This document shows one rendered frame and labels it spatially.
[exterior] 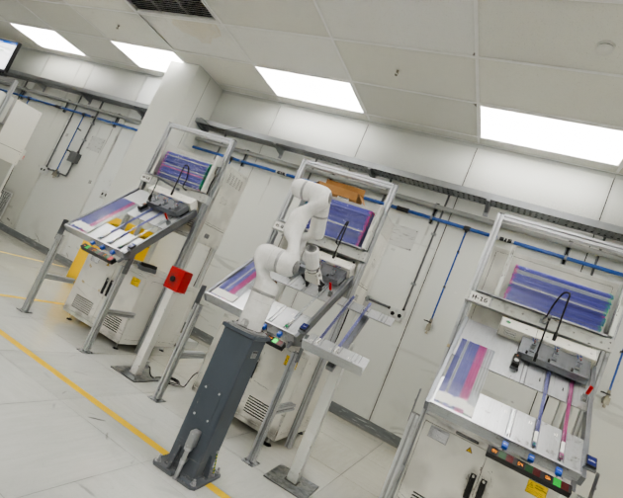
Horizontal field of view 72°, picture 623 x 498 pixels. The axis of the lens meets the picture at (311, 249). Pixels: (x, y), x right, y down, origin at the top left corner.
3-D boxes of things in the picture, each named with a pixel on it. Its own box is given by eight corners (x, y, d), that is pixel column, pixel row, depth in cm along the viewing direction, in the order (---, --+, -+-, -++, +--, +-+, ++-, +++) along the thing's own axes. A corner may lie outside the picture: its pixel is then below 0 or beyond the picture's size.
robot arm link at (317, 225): (298, 209, 240) (290, 258, 252) (321, 218, 233) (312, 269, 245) (308, 207, 247) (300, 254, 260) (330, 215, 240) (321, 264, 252)
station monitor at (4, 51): (2, 73, 492) (19, 41, 495) (-25, 66, 516) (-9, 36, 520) (14, 80, 504) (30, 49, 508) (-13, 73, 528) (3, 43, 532)
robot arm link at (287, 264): (268, 271, 217) (296, 283, 211) (259, 264, 206) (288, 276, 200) (311, 186, 228) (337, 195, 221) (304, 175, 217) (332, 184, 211)
